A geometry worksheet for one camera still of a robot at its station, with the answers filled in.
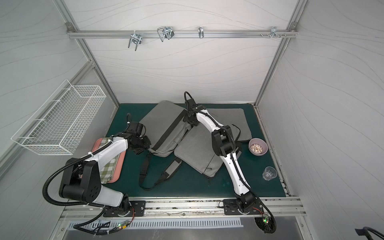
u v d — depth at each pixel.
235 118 1.09
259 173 0.87
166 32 0.77
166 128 0.98
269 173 0.84
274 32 0.76
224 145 0.65
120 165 0.89
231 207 0.73
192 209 0.74
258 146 0.93
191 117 0.81
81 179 0.44
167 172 0.85
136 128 0.72
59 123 0.69
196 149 0.91
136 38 0.80
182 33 0.78
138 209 0.73
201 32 0.78
